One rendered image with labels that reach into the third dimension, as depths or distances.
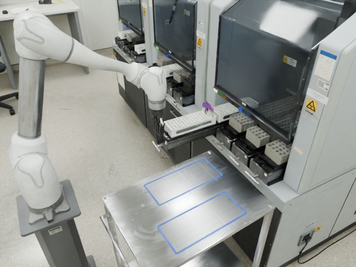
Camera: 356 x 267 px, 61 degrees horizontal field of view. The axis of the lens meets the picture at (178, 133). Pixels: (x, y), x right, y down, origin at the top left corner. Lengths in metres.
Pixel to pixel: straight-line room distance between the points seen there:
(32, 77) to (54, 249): 0.84
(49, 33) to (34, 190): 0.65
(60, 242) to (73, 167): 1.28
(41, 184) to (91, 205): 1.11
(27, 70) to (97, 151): 1.69
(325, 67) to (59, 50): 0.98
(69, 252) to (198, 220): 0.77
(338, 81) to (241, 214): 0.63
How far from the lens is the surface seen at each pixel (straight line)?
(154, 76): 1.45
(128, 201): 1.34
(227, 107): 1.86
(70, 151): 3.06
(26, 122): 1.50
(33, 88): 1.44
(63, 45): 1.23
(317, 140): 1.36
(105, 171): 2.74
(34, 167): 1.40
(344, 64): 1.22
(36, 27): 1.21
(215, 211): 1.29
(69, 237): 1.67
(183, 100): 2.08
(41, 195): 1.45
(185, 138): 1.69
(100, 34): 5.11
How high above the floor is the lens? 1.81
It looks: 36 degrees down
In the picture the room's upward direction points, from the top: 1 degrees counter-clockwise
